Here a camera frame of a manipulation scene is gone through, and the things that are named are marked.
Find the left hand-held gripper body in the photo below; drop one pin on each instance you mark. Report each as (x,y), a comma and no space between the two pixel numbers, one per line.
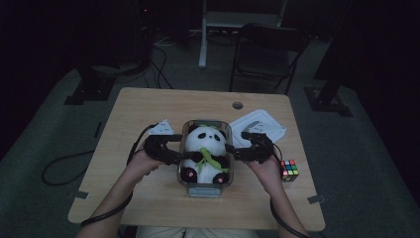
(157,145)

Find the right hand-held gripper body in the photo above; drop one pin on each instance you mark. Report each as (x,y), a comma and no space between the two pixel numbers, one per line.
(262,148)

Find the white box lid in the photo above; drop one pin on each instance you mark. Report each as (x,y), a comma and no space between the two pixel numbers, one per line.
(264,117)

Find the panda plush toy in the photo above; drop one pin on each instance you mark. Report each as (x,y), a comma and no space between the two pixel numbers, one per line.
(206,152)

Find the colourful puzzle cube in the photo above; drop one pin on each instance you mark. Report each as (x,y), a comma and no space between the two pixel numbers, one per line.
(290,170)

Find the clear plastic storage box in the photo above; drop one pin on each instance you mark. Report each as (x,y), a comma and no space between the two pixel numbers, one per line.
(204,191)

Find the person's left hand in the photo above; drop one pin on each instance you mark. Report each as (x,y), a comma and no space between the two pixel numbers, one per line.
(143,165)

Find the grey tape piece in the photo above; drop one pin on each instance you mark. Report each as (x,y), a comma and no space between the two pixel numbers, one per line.
(81,194)
(316,199)

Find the black folding chair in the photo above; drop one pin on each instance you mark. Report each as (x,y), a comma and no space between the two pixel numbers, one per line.
(264,59)

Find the black stand base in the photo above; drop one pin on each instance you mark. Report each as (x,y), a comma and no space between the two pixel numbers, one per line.
(328,102)
(89,91)

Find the white metal stand frame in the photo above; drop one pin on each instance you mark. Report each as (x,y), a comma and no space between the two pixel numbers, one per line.
(231,20)

